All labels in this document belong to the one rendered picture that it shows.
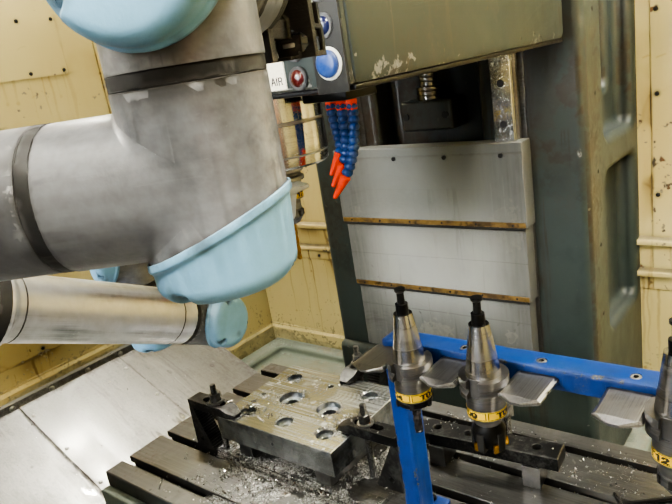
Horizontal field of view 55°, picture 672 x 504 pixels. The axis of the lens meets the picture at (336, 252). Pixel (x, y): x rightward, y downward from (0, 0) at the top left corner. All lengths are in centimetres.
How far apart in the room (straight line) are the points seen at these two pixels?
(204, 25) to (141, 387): 179
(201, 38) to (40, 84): 172
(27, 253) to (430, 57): 63
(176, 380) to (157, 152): 179
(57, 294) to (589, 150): 100
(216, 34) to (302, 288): 212
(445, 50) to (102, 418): 143
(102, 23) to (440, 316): 135
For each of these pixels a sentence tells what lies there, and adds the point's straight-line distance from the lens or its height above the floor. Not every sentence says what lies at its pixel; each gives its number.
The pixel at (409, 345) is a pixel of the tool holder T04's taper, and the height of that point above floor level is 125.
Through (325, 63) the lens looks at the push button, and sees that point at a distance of 73.
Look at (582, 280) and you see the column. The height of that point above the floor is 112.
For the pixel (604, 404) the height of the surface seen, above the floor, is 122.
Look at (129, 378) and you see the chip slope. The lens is 207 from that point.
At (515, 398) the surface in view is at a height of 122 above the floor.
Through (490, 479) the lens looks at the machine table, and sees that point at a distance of 121.
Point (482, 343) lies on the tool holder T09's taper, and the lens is 81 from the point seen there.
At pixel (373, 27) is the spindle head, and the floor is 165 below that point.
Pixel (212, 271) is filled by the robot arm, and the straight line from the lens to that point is 30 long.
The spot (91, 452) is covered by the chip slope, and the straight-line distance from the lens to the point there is 188.
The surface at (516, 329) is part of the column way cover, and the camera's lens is 148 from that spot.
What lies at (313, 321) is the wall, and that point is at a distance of 241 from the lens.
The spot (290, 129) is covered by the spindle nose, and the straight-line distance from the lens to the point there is 102.
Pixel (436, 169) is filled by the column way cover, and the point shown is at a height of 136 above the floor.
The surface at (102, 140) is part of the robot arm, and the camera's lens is 31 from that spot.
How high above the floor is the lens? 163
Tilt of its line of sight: 17 degrees down
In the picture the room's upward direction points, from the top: 9 degrees counter-clockwise
